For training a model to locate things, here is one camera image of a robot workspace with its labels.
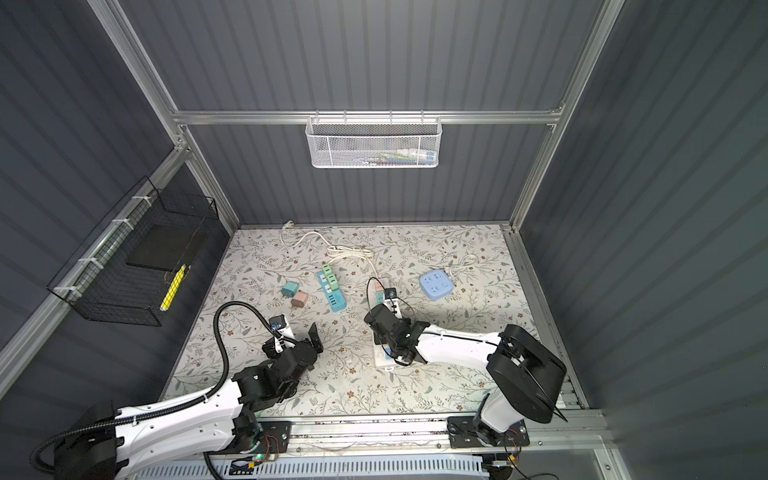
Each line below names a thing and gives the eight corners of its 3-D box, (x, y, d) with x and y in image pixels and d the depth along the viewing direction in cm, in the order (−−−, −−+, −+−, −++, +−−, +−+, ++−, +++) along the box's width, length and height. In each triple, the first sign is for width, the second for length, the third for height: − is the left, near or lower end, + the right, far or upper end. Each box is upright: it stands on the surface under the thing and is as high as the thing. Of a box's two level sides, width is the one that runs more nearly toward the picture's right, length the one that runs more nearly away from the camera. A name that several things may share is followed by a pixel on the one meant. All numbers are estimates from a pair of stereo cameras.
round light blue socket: (429, 302, 100) (429, 298, 98) (417, 279, 106) (417, 275, 104) (455, 293, 102) (457, 289, 100) (442, 271, 108) (443, 267, 106)
